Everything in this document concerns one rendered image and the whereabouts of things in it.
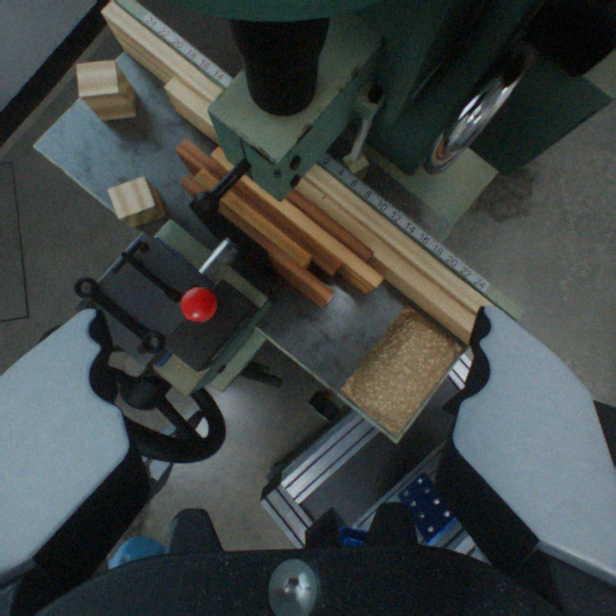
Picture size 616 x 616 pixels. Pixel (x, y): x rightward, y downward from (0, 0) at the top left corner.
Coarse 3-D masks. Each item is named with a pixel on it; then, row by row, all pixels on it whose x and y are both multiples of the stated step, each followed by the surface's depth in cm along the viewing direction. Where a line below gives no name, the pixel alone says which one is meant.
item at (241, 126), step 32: (352, 32) 24; (320, 64) 24; (352, 64) 24; (224, 96) 23; (320, 96) 23; (352, 96) 26; (224, 128) 24; (256, 128) 23; (288, 128) 23; (320, 128) 25; (256, 160) 24; (288, 160) 24; (288, 192) 29
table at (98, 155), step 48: (144, 96) 40; (48, 144) 40; (96, 144) 40; (144, 144) 40; (96, 192) 39; (288, 288) 39; (336, 288) 39; (384, 288) 40; (288, 336) 39; (336, 336) 39; (336, 384) 38; (384, 432) 38
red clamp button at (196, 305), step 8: (200, 288) 27; (184, 296) 26; (192, 296) 26; (200, 296) 26; (208, 296) 26; (184, 304) 26; (192, 304) 26; (200, 304) 26; (208, 304) 26; (216, 304) 27; (184, 312) 26; (192, 312) 26; (200, 312) 26; (208, 312) 26; (192, 320) 26; (200, 320) 26
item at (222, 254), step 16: (192, 208) 30; (208, 224) 31; (224, 224) 30; (224, 240) 33; (240, 240) 30; (224, 256) 33; (240, 256) 38; (256, 256) 30; (208, 272) 33; (272, 272) 38
